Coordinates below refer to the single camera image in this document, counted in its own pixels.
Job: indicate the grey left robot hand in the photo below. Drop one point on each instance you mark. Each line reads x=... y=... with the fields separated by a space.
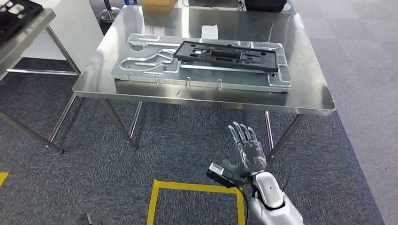
x=84 y=220

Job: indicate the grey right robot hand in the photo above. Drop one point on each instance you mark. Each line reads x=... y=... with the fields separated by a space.
x=252 y=155

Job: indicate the black plastic plate frame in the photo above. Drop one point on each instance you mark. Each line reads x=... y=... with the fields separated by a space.
x=264 y=60
x=18 y=21

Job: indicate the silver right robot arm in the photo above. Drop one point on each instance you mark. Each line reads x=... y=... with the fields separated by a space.
x=270 y=192

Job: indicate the steel workbench table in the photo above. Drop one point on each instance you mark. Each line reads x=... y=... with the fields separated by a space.
x=248 y=99

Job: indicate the yellow floor tape square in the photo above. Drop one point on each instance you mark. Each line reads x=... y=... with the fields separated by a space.
x=192 y=185
x=3 y=178

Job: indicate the grey metal fixture plate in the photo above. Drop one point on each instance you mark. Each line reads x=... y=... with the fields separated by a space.
x=202 y=79

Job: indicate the black case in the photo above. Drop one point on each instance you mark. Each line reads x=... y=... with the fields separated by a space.
x=264 y=5

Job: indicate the brown cardboard box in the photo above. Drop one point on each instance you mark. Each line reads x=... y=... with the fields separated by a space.
x=158 y=3

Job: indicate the white cabinet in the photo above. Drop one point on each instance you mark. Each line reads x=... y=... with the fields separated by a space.
x=71 y=31

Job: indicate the steel side table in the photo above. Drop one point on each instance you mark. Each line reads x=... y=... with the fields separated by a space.
x=28 y=34

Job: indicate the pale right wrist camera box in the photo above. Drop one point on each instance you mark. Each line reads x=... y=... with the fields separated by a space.
x=216 y=170

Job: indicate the chrome stanchion post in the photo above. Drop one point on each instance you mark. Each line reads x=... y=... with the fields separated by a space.
x=108 y=15

